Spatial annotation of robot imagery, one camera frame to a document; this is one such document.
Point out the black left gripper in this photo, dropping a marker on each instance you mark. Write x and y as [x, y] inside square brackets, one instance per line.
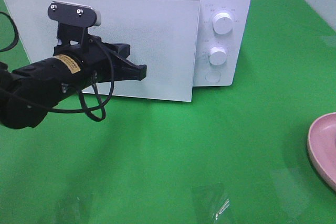
[83, 59]

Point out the white microwave door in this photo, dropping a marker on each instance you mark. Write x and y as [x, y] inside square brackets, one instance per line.
[162, 35]

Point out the white microwave knob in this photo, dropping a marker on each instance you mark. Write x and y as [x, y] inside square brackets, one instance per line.
[217, 56]
[222, 23]

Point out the round door release button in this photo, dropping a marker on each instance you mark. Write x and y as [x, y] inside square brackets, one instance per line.
[213, 76]

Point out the pink plate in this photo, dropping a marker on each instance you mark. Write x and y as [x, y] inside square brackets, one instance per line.
[321, 147]

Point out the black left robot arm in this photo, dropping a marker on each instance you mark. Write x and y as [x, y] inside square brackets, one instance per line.
[27, 95]

